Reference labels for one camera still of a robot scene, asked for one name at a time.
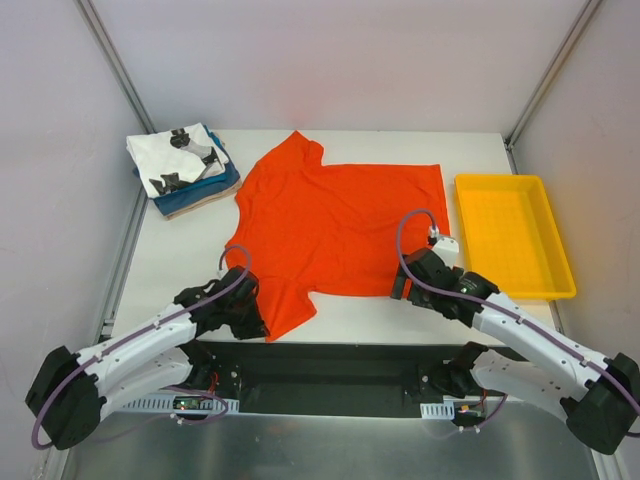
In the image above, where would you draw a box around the orange t shirt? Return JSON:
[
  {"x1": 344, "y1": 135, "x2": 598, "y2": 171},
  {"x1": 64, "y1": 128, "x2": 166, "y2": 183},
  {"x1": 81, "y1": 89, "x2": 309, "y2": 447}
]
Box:
[{"x1": 226, "y1": 131, "x2": 450, "y2": 341}]

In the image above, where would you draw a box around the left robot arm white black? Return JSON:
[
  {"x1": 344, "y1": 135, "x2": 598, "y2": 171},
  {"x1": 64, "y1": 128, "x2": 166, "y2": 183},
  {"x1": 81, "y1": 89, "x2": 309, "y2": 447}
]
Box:
[{"x1": 25, "y1": 266, "x2": 269, "y2": 450}]

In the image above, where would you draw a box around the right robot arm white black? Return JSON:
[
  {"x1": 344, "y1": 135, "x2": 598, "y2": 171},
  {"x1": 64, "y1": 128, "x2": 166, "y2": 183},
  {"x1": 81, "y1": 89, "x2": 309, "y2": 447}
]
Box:
[{"x1": 391, "y1": 248, "x2": 639, "y2": 455}]

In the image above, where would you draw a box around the yellow plastic tray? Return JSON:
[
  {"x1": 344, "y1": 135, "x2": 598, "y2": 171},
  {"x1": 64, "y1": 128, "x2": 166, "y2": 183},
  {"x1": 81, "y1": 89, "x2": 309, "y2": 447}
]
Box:
[{"x1": 454, "y1": 174, "x2": 577, "y2": 301}]

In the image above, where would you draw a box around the beige folded shirt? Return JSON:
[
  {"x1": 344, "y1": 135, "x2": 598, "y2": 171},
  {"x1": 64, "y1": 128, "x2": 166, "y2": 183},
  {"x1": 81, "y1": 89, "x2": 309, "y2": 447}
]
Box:
[{"x1": 163, "y1": 180, "x2": 242, "y2": 220}]

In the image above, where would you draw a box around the white black printed folded shirt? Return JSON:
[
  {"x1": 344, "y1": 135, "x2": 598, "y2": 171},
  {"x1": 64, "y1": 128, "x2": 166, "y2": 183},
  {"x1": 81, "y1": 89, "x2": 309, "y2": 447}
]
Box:
[{"x1": 126, "y1": 123, "x2": 230, "y2": 199}]

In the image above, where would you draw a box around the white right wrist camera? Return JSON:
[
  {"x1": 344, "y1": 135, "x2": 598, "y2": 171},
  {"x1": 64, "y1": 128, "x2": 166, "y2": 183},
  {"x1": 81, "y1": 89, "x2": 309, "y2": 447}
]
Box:
[{"x1": 427, "y1": 226, "x2": 460, "y2": 267}]

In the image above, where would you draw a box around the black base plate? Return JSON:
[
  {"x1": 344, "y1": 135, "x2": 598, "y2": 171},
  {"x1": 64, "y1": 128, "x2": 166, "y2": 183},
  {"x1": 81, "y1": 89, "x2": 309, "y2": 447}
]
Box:
[{"x1": 182, "y1": 340, "x2": 483, "y2": 418}]

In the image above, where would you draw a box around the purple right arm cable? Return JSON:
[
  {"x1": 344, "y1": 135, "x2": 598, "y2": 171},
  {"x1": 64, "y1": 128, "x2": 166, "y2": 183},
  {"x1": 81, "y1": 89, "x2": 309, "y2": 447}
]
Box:
[{"x1": 394, "y1": 207, "x2": 640, "y2": 416}]

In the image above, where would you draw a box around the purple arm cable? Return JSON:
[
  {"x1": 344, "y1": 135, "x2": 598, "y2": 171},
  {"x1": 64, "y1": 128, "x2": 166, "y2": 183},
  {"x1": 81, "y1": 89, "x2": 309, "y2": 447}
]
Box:
[
  {"x1": 30, "y1": 244, "x2": 254, "y2": 451},
  {"x1": 394, "y1": 207, "x2": 640, "y2": 416}
]

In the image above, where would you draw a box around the left grey cable duct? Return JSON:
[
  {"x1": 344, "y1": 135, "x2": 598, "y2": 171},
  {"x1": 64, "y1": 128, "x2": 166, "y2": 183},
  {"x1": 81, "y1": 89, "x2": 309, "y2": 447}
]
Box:
[{"x1": 119, "y1": 393, "x2": 240, "y2": 415}]

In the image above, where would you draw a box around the grey cable duct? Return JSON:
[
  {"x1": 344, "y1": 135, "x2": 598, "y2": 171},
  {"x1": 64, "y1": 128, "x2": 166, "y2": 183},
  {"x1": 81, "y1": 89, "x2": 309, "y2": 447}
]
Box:
[
  {"x1": 420, "y1": 401, "x2": 455, "y2": 421},
  {"x1": 119, "y1": 393, "x2": 240, "y2": 415}
]

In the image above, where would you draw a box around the right grey cable duct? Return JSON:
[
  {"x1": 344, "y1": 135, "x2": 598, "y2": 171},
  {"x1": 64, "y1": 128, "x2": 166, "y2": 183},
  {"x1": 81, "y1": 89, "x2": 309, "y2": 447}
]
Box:
[{"x1": 420, "y1": 401, "x2": 455, "y2": 421}]

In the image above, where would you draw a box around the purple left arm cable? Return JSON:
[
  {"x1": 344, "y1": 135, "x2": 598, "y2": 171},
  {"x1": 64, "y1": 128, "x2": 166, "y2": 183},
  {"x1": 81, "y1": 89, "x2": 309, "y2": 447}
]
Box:
[{"x1": 30, "y1": 244, "x2": 254, "y2": 451}]

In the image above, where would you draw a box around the right aluminium frame post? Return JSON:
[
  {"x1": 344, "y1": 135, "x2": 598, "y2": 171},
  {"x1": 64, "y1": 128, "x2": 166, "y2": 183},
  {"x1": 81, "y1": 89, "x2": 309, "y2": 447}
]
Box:
[{"x1": 504, "y1": 0, "x2": 605, "y2": 152}]

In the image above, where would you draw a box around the aluminium frame post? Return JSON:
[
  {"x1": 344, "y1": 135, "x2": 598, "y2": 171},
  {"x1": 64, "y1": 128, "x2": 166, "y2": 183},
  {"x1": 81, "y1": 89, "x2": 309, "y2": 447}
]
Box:
[
  {"x1": 504, "y1": 0, "x2": 605, "y2": 152},
  {"x1": 75, "y1": 0, "x2": 156, "y2": 134}
]

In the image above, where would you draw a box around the left aluminium frame post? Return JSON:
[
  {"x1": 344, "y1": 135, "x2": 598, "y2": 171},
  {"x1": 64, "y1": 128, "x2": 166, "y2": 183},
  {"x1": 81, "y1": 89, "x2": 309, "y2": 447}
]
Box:
[{"x1": 75, "y1": 0, "x2": 156, "y2": 134}]

